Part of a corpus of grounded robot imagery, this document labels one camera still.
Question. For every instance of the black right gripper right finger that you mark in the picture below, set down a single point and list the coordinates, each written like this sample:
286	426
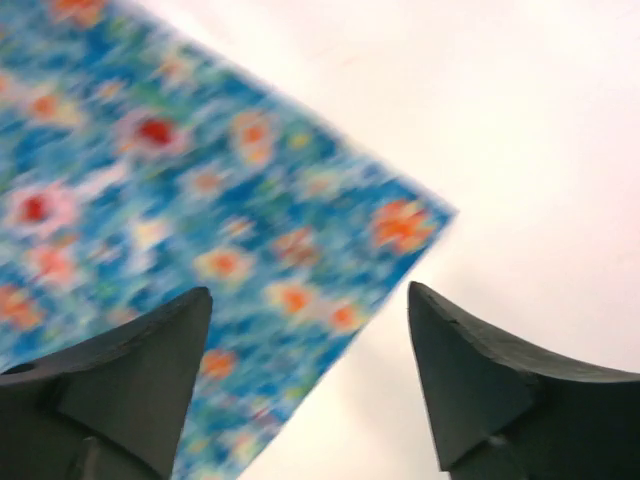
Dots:
500	407

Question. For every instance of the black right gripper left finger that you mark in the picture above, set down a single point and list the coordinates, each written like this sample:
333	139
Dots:
110	407

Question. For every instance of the blue floral skirt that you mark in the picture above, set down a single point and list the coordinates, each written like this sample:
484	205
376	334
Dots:
136	165

